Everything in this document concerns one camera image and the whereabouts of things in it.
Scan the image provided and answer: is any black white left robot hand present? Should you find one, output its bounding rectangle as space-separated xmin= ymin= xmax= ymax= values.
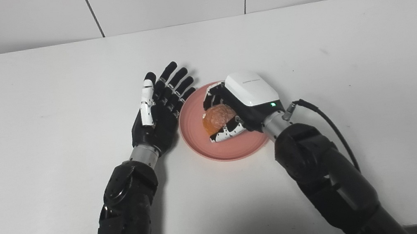
xmin=120 ymin=58 xmax=206 ymax=160

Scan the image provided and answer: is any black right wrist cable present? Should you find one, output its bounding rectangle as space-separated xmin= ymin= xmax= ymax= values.
xmin=281 ymin=91 xmax=362 ymax=183

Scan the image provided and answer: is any pink round plate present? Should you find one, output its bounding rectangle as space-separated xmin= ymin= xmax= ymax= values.
xmin=173 ymin=74 xmax=277 ymax=169

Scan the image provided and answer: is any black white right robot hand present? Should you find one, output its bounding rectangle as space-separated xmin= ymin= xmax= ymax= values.
xmin=198 ymin=66 xmax=291 ymax=144

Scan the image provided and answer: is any orange cream puff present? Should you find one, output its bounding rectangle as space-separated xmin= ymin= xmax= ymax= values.
xmin=200 ymin=102 xmax=241 ymax=138

